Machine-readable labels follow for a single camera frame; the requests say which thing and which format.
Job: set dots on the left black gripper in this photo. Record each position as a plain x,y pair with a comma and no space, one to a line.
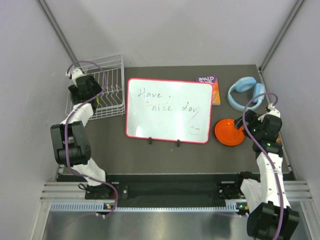
96,89

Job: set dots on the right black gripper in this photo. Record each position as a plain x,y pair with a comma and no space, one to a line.
252,118

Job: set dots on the lime green plate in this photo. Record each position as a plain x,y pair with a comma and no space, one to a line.
98,102

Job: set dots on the orange plate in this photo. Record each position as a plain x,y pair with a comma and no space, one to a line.
226,133

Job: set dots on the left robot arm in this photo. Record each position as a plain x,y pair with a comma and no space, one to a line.
70,143

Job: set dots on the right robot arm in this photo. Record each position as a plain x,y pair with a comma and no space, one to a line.
270,214

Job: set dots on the light blue headphones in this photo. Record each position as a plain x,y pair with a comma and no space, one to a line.
247,87

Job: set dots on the Roald Dahl paperback book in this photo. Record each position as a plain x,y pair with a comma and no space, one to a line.
213,81

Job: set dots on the pink framed whiteboard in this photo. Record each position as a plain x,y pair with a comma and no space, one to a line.
168,110

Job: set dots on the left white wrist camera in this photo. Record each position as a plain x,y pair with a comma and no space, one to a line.
75,73

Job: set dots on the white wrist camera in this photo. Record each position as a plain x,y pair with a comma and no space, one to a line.
271,110
75,73

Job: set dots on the white wire dish rack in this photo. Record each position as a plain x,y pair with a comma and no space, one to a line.
107,70

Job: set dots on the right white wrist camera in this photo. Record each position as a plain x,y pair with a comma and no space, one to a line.
271,110

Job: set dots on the grey slotted cable duct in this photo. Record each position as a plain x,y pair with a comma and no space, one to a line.
107,207

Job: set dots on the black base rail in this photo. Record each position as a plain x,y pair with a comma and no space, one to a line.
165,190

